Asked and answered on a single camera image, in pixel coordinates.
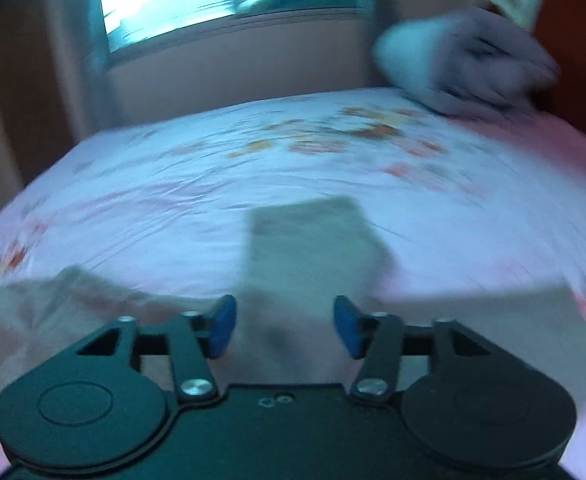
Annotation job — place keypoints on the bed with floral sheet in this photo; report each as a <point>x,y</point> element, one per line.
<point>253,170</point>

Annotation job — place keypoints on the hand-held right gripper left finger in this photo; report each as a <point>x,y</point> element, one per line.
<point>224,324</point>

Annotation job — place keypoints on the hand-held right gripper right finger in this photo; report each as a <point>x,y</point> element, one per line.
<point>348,326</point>

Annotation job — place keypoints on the brown wooden headboard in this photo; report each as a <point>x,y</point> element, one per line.
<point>578,50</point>

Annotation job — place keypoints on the beige pants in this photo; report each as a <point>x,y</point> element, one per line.
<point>303,280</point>

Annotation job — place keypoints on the brown wooden door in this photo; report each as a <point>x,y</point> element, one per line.
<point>28,80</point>

